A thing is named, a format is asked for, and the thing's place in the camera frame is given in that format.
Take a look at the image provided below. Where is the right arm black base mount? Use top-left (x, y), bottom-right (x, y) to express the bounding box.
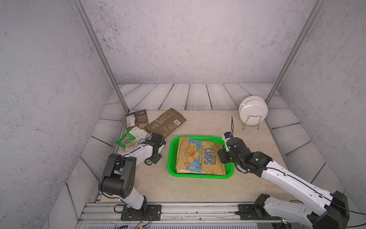
top-left (235, 194), bottom-right (280, 220)

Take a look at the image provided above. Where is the yellow blue kettle chips bag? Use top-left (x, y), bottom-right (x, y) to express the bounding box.
top-left (175, 136), bottom-right (226, 176)

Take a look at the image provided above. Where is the green Chuba cassava chips bag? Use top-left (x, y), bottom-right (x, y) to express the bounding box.
top-left (116, 127), bottom-right (148, 153)

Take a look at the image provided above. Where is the brown Lerna cassava bag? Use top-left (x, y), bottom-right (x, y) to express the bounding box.
top-left (145, 108), bottom-right (186, 138)

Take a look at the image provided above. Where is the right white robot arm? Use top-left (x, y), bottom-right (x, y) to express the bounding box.
top-left (218, 132), bottom-right (350, 229)

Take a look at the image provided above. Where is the right aluminium frame post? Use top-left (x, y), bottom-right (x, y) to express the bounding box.
top-left (265, 0), bottom-right (326, 105)

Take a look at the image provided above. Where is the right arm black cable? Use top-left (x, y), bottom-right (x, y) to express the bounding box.
top-left (230, 115), bottom-right (366, 228)

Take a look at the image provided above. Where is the aluminium frame post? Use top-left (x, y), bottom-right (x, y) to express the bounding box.
top-left (265, 0), bottom-right (326, 105)
top-left (71, 0), bottom-right (130, 113)

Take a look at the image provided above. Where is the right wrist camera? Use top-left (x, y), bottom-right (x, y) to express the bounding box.
top-left (222, 132), bottom-right (233, 152)

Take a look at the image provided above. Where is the left aluminium frame post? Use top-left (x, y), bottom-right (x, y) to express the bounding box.
top-left (71, 0), bottom-right (130, 113)

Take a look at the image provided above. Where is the white plate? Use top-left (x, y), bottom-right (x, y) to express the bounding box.
top-left (239, 95), bottom-right (268, 122)

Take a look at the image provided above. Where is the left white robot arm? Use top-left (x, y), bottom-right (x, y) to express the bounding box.
top-left (98, 133), bottom-right (166, 216)

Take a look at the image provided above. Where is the dark brown snack bag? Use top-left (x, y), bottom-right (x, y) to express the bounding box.
top-left (125, 109), bottom-right (149, 131)

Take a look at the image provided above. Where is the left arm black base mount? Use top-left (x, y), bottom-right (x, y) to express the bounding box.
top-left (121, 204), bottom-right (162, 221)

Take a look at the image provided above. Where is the metal wire plate stand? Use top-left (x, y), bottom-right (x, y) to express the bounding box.
top-left (242, 115), bottom-right (263, 129)

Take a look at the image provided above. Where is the green plastic mesh basket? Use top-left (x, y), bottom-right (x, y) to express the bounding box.
top-left (167, 136), bottom-right (234, 179)

